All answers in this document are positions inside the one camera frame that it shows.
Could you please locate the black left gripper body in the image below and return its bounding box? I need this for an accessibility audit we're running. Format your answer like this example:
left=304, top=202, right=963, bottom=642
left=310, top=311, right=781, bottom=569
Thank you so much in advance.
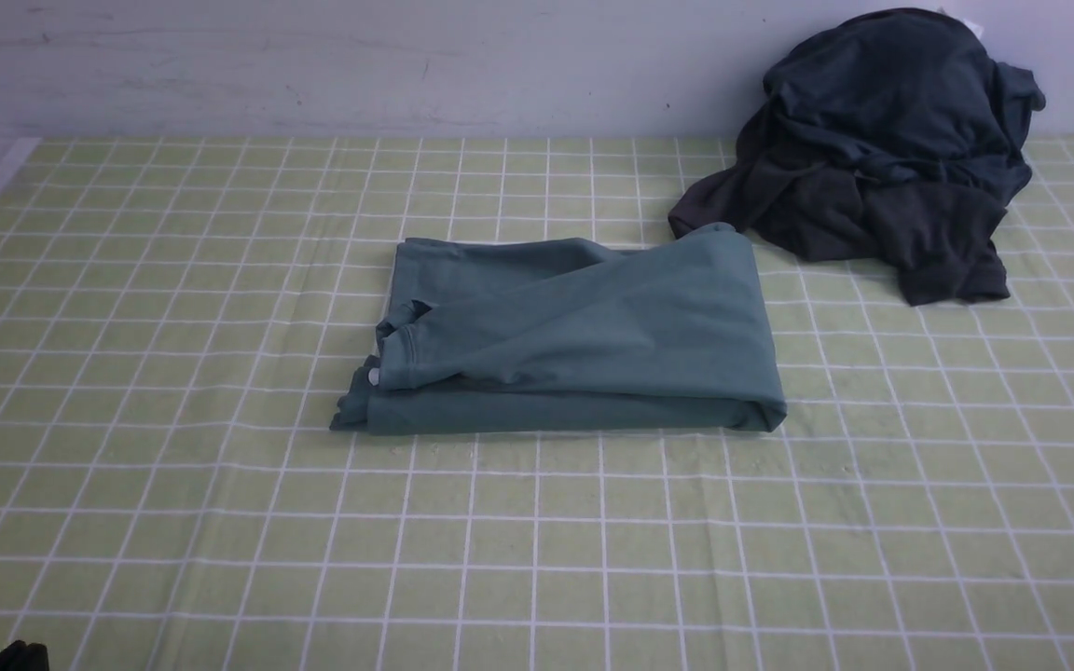
left=0, top=640, right=50, bottom=671

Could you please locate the green long-sleeve top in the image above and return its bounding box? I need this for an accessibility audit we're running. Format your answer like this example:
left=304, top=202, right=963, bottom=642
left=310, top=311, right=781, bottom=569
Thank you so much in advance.
left=331, top=224, right=788, bottom=436

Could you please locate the dark brown crumpled garment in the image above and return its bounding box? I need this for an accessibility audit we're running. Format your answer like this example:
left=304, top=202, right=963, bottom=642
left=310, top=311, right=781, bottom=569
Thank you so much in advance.
left=668, top=142, right=1010, bottom=306

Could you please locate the dark blue-grey crumpled garment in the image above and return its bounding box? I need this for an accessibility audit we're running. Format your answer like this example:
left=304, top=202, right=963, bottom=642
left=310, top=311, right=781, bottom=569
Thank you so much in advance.
left=738, top=8, right=1047, bottom=203

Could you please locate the white garment tag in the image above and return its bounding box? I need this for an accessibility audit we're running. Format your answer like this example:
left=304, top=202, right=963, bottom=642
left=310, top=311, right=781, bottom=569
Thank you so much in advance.
left=937, top=6, right=984, bottom=39

